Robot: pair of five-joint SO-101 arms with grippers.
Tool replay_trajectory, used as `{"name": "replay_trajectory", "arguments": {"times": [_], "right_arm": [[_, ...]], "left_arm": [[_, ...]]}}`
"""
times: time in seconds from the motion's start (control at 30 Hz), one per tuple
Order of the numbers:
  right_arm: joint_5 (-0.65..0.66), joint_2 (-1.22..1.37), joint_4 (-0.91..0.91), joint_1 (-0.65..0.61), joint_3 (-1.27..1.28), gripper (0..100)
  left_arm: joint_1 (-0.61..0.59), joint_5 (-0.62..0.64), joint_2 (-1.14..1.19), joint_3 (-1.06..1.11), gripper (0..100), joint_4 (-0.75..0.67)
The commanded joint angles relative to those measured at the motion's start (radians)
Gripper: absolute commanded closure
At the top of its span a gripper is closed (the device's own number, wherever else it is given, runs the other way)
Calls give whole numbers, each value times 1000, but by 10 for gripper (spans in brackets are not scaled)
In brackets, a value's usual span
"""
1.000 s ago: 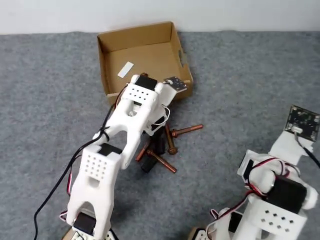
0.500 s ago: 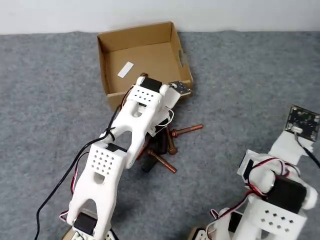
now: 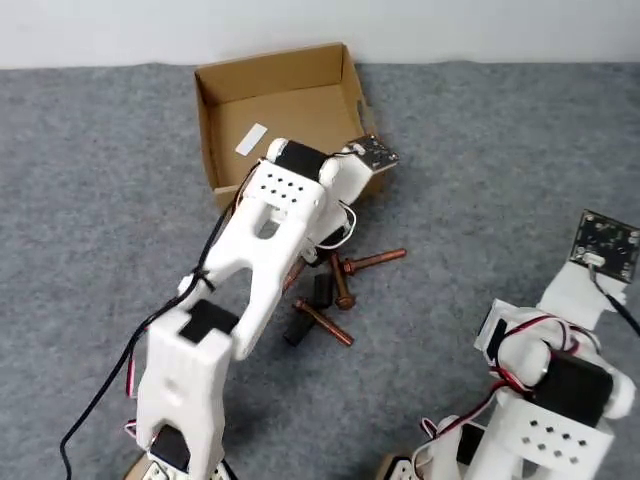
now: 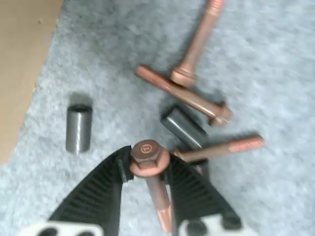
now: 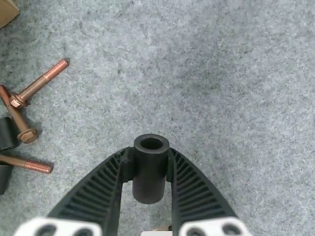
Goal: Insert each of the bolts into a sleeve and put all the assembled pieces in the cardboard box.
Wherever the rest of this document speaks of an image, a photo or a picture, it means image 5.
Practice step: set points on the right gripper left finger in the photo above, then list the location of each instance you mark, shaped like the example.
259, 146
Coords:
93, 194

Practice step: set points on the copper bolt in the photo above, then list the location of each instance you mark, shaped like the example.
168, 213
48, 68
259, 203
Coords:
39, 83
27, 164
17, 118

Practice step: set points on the black cylindrical sleeve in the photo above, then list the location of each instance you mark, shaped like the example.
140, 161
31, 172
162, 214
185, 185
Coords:
3, 178
150, 167
6, 134

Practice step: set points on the cardboard box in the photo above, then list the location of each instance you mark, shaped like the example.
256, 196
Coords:
7, 11

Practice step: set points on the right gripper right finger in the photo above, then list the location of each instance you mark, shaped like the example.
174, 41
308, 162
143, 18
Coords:
197, 194

